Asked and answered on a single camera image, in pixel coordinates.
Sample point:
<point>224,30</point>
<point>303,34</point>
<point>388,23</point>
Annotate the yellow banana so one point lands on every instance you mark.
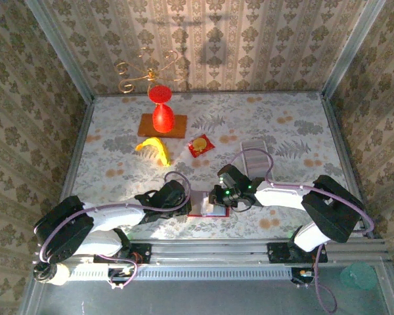
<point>164,152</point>

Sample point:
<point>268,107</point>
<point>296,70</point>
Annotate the red snack packet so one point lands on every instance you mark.
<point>200,146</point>

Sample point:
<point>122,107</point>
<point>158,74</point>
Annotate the brown wooden board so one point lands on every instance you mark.
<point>146,128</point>

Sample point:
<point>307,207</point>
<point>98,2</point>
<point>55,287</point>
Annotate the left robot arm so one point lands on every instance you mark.
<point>118,213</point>

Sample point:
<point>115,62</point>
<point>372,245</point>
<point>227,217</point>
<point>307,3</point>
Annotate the red leather card holder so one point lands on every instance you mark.
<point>221,213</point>

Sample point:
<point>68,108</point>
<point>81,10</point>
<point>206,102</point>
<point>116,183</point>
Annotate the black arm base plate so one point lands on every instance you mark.
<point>144,254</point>
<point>279,252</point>

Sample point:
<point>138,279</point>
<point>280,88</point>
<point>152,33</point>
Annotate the red goblet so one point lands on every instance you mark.
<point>163,119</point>

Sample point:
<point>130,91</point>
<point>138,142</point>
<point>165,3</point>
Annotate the white card rack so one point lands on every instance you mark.
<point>257,157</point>

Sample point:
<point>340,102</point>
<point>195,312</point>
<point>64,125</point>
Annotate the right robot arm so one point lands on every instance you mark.
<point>282,197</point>

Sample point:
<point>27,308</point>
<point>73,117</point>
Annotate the aluminium frame post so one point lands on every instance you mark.
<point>62,52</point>
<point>351,49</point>

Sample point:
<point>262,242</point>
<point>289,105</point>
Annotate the aluminium frame rail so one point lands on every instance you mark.
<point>210,251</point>

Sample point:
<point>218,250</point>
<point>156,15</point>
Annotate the green glass cup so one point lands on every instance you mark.
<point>358,275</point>

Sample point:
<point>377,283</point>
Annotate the small controller board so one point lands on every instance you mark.
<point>302,275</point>
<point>121,274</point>

